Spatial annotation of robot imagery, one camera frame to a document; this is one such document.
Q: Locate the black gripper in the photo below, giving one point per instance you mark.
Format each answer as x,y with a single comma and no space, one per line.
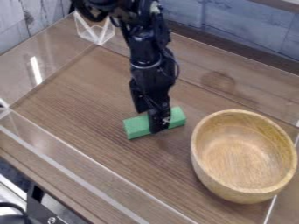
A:
150,85

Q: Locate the wooden bowl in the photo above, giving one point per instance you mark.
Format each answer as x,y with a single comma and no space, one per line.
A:
243,156

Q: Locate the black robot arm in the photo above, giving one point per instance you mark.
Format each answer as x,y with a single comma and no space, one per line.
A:
139,18

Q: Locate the clear acrylic corner bracket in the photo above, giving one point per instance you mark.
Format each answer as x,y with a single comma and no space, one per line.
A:
98,33

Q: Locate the green rectangular block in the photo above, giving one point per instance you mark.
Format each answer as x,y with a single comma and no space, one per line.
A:
137,126

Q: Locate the black metal table frame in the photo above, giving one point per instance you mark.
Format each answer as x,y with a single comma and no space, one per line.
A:
44,209

